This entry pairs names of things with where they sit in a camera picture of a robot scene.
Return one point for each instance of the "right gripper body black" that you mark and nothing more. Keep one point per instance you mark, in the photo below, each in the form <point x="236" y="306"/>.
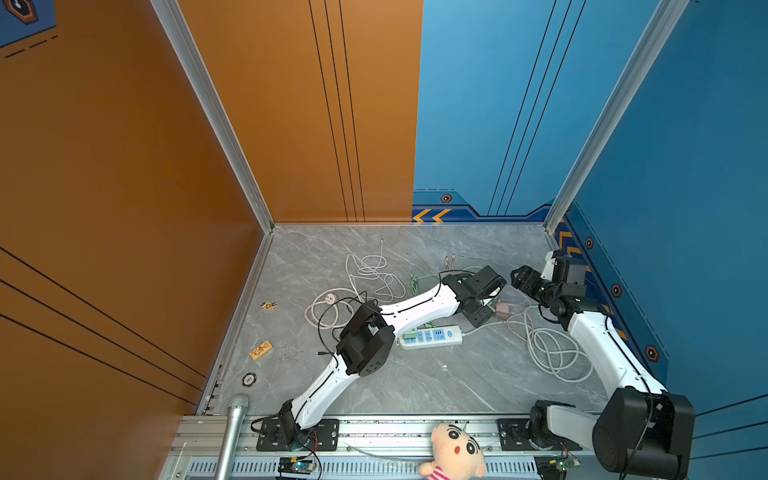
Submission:
<point x="541" y="289"/>

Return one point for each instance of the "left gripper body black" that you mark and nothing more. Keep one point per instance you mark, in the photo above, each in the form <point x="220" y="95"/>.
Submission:
<point x="481" y="312"/>

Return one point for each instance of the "pink charger block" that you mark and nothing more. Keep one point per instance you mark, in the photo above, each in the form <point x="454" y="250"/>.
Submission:
<point x="502" y="310"/>

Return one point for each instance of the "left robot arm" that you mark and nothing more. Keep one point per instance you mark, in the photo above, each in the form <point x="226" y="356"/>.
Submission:
<point x="367" y="339"/>

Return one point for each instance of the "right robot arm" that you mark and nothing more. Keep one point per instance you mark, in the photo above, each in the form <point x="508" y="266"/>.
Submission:
<point x="643" y="430"/>

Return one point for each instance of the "white blue power strip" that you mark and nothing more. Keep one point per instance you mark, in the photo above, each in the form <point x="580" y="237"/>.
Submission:
<point x="433" y="337"/>

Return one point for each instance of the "plush doll toy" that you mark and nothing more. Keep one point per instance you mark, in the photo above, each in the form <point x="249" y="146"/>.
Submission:
<point x="456" y="455"/>

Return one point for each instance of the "right circuit board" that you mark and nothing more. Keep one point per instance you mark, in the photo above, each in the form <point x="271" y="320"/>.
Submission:
<point x="550" y="468"/>

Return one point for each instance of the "circuit board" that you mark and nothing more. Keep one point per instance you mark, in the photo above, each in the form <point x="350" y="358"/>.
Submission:
<point x="296" y="468"/>
<point x="550" y="468"/>

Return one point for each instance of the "wooden domino block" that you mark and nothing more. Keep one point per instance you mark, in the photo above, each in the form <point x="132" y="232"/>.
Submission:
<point x="261" y="350"/>

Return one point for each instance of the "round poker chip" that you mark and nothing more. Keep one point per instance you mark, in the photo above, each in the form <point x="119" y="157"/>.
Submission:
<point x="249" y="380"/>

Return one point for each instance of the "left circuit board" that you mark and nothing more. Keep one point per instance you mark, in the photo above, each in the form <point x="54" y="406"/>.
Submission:
<point x="296" y="468"/>

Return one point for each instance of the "metal pole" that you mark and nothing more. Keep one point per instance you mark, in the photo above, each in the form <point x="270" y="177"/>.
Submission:
<point x="236" y="412"/>

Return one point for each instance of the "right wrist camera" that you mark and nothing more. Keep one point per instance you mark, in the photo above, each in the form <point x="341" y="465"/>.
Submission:
<point x="548" y="269"/>

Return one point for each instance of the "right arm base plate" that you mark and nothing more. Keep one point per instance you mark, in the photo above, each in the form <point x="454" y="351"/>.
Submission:
<point x="517" y="434"/>

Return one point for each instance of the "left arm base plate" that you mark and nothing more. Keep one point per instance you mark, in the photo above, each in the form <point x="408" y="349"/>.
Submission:
<point x="272" y="437"/>

